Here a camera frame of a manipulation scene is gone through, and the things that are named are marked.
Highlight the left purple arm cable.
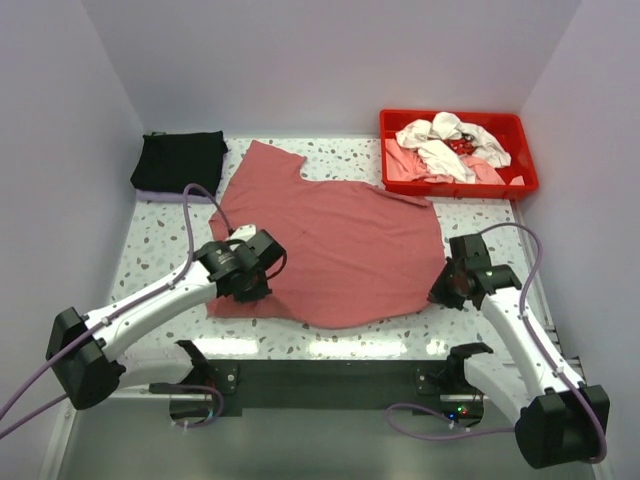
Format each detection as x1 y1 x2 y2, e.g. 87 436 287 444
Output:
0 183 241 436

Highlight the red plastic bin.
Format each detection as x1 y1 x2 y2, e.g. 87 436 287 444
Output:
380 109 539 200

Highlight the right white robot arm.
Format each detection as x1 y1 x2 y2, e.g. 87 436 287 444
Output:
429 234 610 469

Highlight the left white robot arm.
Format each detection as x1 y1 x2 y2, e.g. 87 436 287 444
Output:
46 225 287 410

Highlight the light pink t shirt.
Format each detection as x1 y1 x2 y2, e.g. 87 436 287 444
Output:
384 139 505 185

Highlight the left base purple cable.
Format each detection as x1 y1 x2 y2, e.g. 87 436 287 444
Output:
169 382 226 429

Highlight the folded black t shirt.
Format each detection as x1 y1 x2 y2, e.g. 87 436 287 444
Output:
130 131 228 194

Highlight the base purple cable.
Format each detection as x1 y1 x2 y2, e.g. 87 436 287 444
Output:
385 402 521 441
169 382 226 429

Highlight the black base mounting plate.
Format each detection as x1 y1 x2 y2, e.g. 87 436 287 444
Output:
148 357 487 430

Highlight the white t shirt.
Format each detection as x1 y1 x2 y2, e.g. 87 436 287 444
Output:
390 112 511 179

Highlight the folded lavender t shirt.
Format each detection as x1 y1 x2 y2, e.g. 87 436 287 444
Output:
135 189 212 204

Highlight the dusty pink t shirt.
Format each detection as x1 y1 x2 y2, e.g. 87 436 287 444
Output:
207 141 445 329

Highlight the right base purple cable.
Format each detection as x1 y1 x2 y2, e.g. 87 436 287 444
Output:
385 402 521 441

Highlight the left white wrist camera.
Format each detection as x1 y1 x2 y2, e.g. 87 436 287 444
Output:
225 224 258 245

